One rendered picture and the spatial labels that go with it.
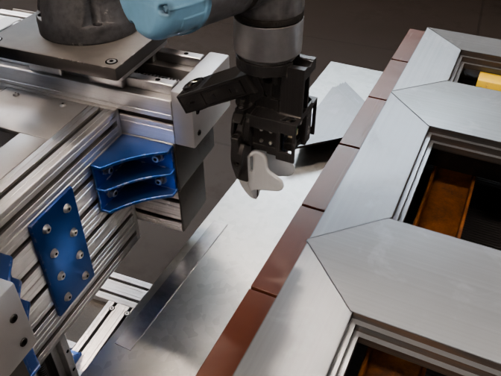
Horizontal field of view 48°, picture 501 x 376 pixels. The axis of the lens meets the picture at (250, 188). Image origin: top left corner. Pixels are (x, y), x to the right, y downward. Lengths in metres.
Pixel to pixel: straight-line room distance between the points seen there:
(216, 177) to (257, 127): 1.60
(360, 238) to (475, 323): 0.18
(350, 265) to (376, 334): 0.10
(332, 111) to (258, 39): 0.71
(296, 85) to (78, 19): 0.35
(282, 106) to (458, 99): 0.55
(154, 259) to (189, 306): 1.04
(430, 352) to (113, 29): 0.59
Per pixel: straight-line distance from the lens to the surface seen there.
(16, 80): 0.96
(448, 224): 1.09
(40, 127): 0.84
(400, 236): 0.79
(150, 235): 2.02
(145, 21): 0.51
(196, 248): 0.98
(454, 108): 1.09
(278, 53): 0.59
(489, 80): 1.29
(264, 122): 0.63
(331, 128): 1.22
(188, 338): 0.86
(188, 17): 0.50
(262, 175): 0.70
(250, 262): 0.96
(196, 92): 0.67
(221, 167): 2.29
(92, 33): 0.83
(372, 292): 0.71
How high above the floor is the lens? 1.38
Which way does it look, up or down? 39 degrees down
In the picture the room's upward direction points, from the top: straight up
